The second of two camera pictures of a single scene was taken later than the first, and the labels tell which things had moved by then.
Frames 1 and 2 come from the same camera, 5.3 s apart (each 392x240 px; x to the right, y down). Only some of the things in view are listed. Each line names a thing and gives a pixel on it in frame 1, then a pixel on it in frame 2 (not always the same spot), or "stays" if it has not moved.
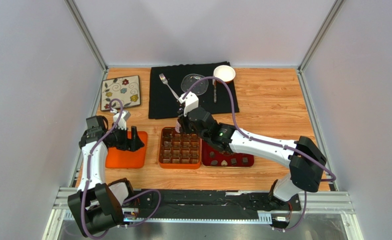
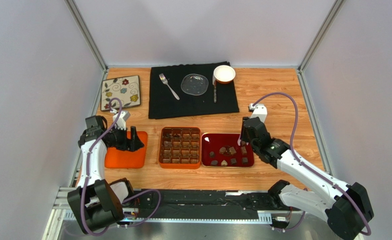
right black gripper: [183, 121] to [247, 130]
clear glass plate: [199, 88] stays
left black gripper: [131, 144] stays
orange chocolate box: [177, 150] stays
